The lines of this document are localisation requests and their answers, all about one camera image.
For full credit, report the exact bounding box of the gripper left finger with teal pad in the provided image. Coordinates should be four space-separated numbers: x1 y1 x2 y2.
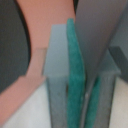
41 17 87 128

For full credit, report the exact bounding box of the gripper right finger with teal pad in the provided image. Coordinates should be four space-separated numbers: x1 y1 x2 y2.
83 46 124 128

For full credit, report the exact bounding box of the pink toy stove top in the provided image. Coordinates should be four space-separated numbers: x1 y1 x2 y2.
0 0 78 111

